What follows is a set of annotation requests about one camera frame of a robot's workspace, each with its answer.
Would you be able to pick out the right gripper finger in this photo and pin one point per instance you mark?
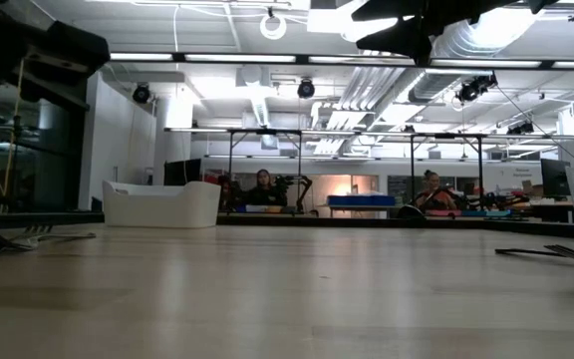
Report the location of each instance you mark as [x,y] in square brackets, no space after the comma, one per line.
[391,10]
[411,40]

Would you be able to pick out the white plastic bin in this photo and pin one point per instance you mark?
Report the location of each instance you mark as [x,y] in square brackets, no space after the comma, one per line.
[162,207]

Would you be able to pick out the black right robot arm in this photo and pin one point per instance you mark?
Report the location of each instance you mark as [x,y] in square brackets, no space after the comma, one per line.
[496,7]

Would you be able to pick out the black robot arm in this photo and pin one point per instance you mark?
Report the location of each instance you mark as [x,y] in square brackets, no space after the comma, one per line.
[294,189]

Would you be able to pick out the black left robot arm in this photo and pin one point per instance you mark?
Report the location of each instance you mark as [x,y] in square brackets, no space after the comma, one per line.
[68,45]

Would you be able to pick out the black round spotlight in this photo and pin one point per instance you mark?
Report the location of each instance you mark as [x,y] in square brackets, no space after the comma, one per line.
[306,89]
[518,128]
[141,94]
[474,90]

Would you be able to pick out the person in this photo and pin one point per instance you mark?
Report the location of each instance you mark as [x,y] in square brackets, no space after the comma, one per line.
[434,197]
[264,192]

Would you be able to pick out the long linear light fixture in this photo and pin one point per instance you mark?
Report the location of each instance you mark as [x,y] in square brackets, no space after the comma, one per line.
[239,58]

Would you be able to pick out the blue storage bin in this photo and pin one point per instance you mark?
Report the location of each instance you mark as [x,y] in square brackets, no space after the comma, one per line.
[362,200]

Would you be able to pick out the black monitor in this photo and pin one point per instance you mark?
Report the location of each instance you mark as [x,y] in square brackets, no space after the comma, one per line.
[555,177]
[182,172]

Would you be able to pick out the silver ventilation duct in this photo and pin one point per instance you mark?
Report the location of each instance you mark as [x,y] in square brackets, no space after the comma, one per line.
[441,85]

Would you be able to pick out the black metal gantry frame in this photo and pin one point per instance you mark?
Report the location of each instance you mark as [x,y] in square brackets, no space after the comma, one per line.
[267,131]
[446,135]

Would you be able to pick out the black aluminium frame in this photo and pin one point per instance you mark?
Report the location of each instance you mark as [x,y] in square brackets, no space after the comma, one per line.
[367,223]

